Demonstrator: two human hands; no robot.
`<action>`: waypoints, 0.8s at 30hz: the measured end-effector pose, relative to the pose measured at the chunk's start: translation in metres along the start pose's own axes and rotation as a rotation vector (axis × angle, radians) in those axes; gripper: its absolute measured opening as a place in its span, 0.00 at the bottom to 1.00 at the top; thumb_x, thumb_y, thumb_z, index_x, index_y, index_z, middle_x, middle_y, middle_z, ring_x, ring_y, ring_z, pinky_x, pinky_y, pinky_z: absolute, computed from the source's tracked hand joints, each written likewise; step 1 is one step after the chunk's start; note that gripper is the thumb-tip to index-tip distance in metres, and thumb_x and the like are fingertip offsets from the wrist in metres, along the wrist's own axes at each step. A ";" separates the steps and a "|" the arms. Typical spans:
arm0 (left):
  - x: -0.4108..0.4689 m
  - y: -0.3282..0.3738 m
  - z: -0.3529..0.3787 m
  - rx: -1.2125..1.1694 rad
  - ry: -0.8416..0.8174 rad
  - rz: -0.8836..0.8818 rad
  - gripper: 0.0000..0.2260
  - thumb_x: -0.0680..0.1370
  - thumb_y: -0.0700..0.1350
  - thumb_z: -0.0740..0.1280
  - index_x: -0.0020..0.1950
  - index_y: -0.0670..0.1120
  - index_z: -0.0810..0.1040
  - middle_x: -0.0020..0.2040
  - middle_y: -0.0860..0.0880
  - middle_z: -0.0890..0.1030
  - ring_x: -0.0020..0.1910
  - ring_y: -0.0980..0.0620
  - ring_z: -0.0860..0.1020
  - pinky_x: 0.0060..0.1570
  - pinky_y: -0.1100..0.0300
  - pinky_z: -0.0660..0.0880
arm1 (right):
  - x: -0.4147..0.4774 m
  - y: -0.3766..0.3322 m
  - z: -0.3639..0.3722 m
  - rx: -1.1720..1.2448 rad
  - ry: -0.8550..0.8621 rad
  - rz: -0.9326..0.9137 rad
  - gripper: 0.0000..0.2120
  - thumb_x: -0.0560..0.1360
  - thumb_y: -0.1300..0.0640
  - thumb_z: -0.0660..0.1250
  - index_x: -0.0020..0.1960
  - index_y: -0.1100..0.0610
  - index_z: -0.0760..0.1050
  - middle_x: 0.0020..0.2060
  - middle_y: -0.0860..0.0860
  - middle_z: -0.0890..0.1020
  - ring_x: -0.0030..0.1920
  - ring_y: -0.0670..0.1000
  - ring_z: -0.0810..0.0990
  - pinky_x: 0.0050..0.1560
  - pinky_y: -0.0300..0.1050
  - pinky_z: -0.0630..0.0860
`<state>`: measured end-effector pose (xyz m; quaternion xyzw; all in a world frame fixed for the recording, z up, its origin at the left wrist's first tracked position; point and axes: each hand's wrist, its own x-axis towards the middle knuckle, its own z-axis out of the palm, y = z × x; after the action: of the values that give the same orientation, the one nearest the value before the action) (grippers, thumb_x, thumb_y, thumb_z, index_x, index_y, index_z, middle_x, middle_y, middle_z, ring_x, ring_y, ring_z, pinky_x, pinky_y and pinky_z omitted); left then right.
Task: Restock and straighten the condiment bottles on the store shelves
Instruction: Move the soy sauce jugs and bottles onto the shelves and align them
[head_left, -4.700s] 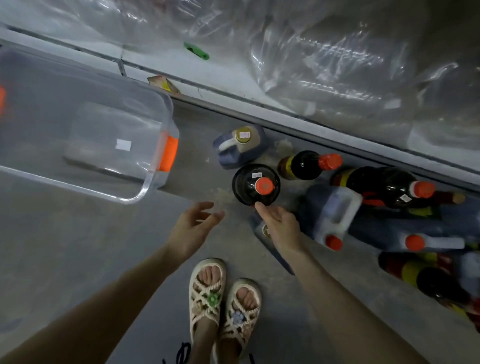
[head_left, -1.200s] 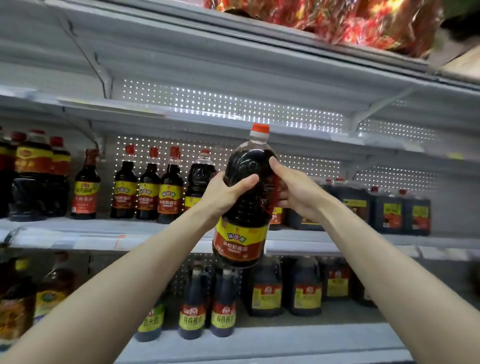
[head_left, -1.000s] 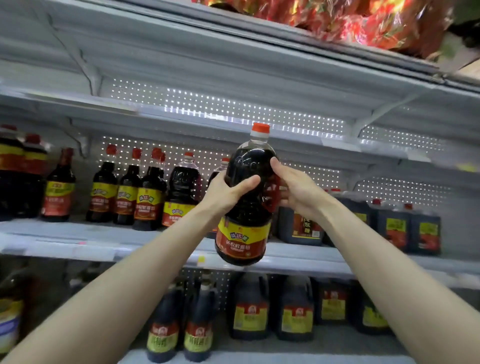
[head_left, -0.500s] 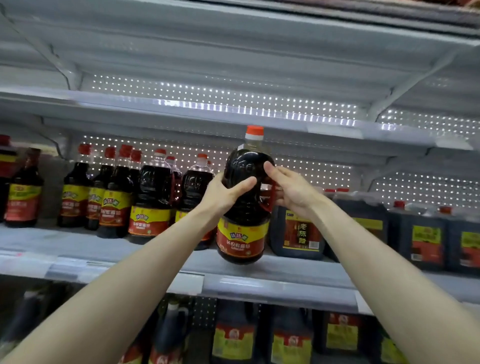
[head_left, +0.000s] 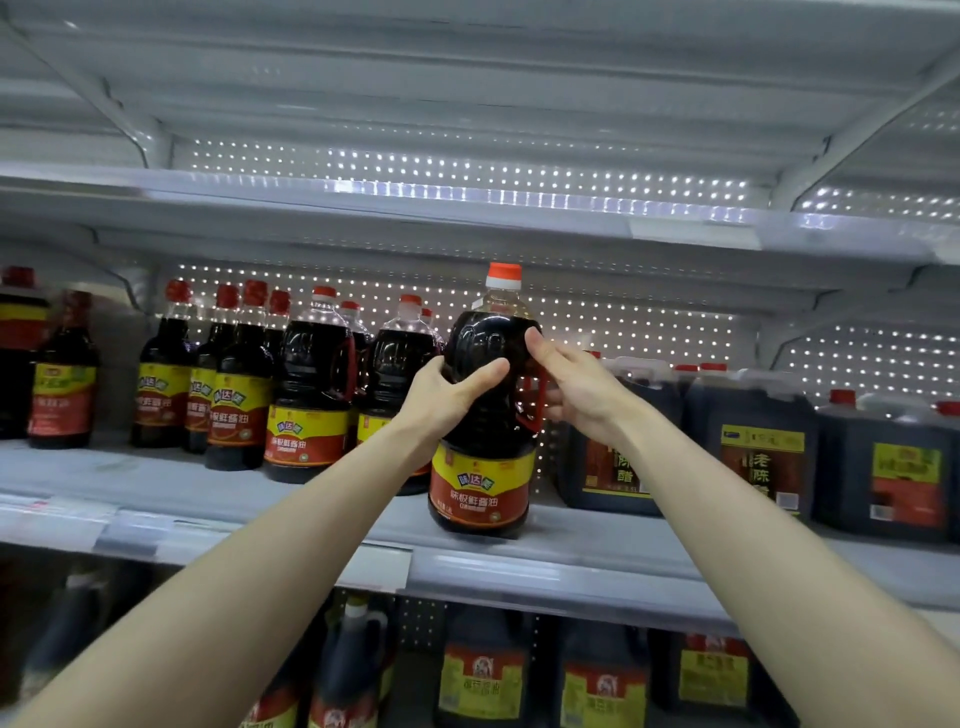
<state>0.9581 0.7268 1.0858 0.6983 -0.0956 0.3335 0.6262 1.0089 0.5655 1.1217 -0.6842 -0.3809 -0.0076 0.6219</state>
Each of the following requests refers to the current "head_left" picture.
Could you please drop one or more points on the person's right hand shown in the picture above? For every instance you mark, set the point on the person's right hand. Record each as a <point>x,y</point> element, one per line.
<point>593,393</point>

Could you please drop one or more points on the person's left hand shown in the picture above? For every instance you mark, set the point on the person's left hand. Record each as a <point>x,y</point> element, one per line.
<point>435,405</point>

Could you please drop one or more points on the slim soy sauce bottle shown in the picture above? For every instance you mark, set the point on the slim soy sauce bottle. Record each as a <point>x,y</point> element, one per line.
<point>240,405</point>

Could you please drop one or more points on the white metal store shelving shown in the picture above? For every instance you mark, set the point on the white metal store shelving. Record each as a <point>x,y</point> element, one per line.
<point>150,495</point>

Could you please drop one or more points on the person's right forearm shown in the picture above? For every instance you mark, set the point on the person's right forearm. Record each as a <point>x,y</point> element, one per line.
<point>795,585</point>

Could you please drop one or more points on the person's left forearm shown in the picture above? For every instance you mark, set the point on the person's left forearm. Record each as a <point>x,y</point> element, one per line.
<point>225,615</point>

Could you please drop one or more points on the row of dark red-capped bottles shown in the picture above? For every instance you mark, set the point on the row of dark red-capped bottles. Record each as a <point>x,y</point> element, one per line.
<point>308,405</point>

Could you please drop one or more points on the dark jug red yellow label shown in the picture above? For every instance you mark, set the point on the dark jug red yellow label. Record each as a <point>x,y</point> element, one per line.
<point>713,675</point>

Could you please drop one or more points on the black jug orange label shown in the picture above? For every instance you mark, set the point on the black jug orange label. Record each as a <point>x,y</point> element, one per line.
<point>900,480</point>

